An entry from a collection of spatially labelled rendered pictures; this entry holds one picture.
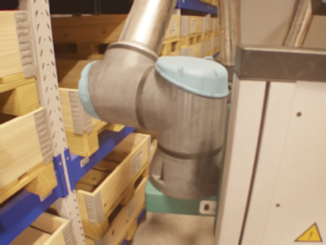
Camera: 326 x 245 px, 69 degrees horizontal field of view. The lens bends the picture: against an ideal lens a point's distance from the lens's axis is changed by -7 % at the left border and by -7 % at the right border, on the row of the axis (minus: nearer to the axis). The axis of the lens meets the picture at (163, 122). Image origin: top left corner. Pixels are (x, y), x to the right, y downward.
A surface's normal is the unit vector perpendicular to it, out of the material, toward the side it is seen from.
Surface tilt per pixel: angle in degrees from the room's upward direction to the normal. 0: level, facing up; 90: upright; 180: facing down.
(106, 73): 51
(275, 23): 90
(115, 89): 66
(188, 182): 70
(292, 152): 90
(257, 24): 90
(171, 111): 90
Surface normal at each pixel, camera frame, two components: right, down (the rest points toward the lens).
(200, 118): 0.18, 0.38
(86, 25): -0.33, 0.36
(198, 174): 0.16, 0.04
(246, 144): -0.12, 0.38
